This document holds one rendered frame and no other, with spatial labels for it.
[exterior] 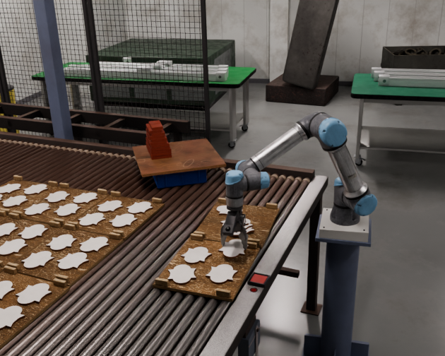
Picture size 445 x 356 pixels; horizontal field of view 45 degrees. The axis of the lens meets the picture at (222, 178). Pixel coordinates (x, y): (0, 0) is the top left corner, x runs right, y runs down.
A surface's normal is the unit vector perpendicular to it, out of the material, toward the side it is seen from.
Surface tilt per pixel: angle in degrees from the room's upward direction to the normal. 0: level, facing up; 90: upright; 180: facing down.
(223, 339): 0
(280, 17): 90
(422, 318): 0
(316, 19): 90
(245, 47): 90
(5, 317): 0
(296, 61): 90
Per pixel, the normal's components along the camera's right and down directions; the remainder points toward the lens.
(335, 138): 0.25, 0.25
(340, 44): -0.25, 0.39
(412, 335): -0.03, -0.92
